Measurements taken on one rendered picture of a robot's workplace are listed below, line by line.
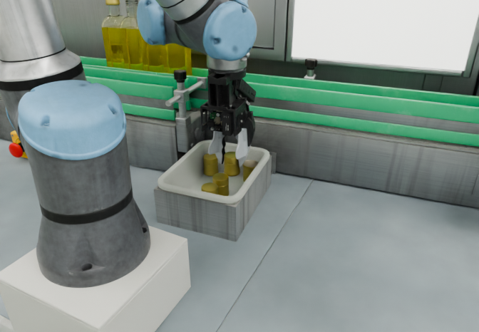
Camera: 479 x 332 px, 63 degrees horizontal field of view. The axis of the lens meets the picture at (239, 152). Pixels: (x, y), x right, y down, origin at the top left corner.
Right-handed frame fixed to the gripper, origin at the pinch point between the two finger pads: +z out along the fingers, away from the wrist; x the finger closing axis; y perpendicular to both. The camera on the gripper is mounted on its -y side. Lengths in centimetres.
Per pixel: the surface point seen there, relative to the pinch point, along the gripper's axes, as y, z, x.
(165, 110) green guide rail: -4.6, -6.9, -18.1
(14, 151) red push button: 7, 5, -56
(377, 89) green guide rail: -20.7, -12.1, 27.2
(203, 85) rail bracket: -13.0, -11.3, -12.2
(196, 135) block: -6.2, -1.2, -11.4
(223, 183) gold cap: 5.4, 3.2, 0.1
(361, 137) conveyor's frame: -12.0, -3.8, 25.4
